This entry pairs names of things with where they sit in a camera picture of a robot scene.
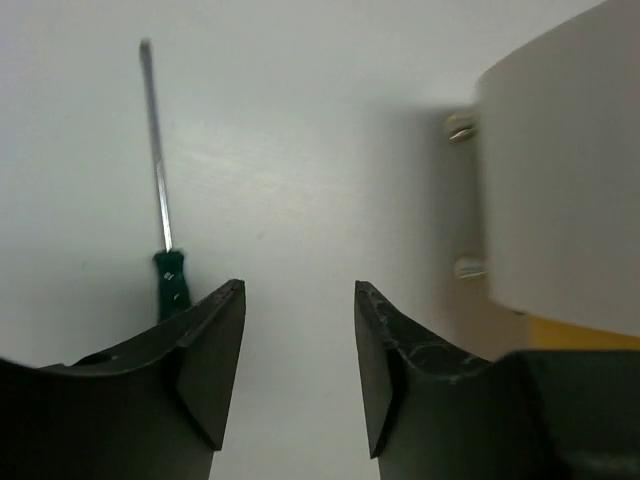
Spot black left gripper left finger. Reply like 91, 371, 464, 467
1, 280, 246, 479

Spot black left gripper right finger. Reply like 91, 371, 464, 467
354, 281, 639, 479

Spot yellow drawer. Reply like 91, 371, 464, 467
530, 317, 640, 350

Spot long green screwdriver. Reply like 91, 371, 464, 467
139, 38, 192, 322

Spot cream drawer cabinet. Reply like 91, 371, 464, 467
474, 1, 639, 336

